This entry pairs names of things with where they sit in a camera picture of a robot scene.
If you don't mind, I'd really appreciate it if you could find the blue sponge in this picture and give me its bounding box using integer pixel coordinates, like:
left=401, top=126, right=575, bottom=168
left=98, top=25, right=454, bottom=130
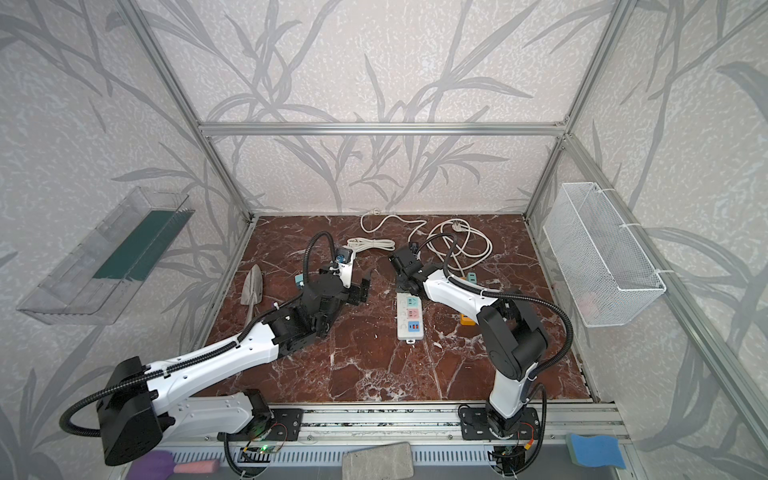
left=566, top=433, right=626, bottom=469

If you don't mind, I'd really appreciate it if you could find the clear plastic wall tray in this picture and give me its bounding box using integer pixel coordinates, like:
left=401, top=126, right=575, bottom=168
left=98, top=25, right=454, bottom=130
left=17, top=187, right=195, bottom=326

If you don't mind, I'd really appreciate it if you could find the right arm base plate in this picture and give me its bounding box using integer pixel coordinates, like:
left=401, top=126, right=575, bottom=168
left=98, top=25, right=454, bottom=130
left=457, top=404, right=541, bottom=443

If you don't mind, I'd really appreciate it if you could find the purple pink brush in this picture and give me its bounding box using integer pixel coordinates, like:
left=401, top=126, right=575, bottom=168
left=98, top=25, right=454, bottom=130
left=125, top=451, right=220, bottom=480

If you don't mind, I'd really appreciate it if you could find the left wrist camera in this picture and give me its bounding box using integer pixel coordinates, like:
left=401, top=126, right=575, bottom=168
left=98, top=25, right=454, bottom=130
left=335, top=246, right=356, bottom=288

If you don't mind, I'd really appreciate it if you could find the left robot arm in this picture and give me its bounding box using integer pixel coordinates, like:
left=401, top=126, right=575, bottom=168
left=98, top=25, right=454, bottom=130
left=59, top=272, right=371, bottom=466

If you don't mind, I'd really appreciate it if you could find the white wire mesh basket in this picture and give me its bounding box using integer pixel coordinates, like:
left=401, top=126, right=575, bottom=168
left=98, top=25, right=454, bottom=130
left=543, top=182, right=666, bottom=328

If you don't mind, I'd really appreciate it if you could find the grey sponge block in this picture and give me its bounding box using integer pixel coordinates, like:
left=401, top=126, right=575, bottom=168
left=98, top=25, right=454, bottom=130
left=342, top=442, right=414, bottom=480

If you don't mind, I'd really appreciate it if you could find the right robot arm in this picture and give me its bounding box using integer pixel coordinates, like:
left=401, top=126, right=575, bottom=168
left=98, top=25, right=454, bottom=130
left=389, top=247, right=574, bottom=438

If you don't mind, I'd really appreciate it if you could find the orange power strip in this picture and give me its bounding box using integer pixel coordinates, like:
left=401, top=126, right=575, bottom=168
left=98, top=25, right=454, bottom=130
left=460, top=314, right=476, bottom=326

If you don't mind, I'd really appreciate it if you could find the grey garden trowel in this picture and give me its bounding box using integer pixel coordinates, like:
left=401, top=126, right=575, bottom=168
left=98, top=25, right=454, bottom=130
left=240, top=265, right=263, bottom=328

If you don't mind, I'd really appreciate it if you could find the white multicolour power strip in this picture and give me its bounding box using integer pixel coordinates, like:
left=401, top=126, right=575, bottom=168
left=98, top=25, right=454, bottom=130
left=396, top=292, right=424, bottom=344

